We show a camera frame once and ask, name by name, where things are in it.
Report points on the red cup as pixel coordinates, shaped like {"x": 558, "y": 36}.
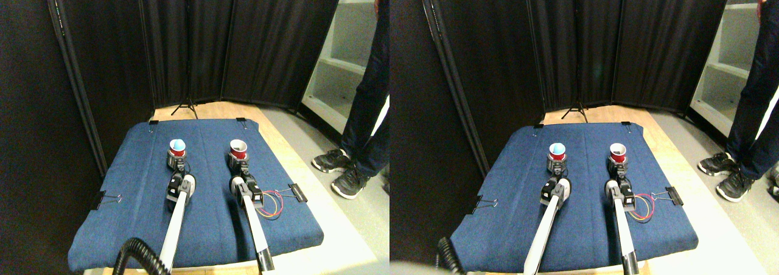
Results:
{"x": 239, "y": 155}
{"x": 178, "y": 154}
{"x": 557, "y": 157}
{"x": 618, "y": 159}

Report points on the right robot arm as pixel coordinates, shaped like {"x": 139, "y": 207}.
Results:
{"x": 624, "y": 232}
{"x": 255, "y": 226}

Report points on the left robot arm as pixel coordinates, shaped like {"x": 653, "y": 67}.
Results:
{"x": 541, "y": 238}
{"x": 173, "y": 238}

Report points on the dark blue cloth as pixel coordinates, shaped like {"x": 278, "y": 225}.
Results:
{"x": 207, "y": 232}
{"x": 584, "y": 232}

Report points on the black curtain stand foot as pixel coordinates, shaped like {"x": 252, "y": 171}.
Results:
{"x": 188, "y": 103}
{"x": 576, "y": 107}

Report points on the person's legs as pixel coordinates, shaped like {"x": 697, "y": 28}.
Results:
{"x": 751, "y": 104}
{"x": 365, "y": 104}

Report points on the black curtain stand pole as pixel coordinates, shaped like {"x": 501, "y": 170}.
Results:
{"x": 455, "y": 74}
{"x": 76, "y": 74}

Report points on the white shelf unit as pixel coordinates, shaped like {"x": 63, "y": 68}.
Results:
{"x": 730, "y": 50}
{"x": 341, "y": 50}

